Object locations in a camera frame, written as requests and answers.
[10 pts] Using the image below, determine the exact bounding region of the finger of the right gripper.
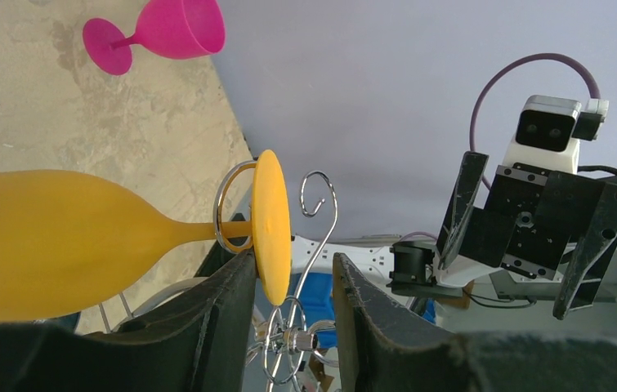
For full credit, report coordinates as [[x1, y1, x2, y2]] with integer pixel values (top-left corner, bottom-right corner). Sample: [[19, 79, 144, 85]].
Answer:
[[436, 151, 489, 270], [552, 183, 617, 320]]

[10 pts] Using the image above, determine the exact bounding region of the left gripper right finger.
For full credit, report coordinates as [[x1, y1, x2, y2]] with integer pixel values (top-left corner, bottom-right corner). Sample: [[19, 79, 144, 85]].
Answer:
[[333, 253, 617, 391]]

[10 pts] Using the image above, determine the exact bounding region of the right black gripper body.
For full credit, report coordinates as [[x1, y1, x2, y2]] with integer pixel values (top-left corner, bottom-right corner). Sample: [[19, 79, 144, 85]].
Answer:
[[459, 163, 617, 278]]

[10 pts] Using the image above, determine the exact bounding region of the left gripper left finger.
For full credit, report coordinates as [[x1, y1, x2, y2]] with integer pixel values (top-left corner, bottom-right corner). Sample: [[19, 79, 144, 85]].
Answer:
[[0, 251, 257, 391]]

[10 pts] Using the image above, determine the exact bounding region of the orange wine glass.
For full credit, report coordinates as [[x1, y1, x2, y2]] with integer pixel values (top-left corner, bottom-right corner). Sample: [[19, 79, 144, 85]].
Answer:
[[0, 150, 292, 323]]

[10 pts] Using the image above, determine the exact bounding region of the pink wine glass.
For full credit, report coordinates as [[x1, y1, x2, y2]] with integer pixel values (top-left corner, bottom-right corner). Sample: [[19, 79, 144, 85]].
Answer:
[[82, 0, 226, 76]]

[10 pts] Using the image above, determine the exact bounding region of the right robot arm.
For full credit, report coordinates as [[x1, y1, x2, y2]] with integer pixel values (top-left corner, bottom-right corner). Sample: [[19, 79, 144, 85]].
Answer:
[[292, 152, 617, 320]]

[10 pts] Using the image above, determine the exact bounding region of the chrome wine glass rack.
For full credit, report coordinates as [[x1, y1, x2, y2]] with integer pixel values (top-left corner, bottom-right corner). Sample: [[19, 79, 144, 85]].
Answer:
[[96, 159, 342, 392]]

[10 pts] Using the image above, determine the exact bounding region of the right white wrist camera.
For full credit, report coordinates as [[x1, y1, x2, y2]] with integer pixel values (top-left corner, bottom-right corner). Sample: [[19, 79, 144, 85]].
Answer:
[[503, 95, 610, 174]]

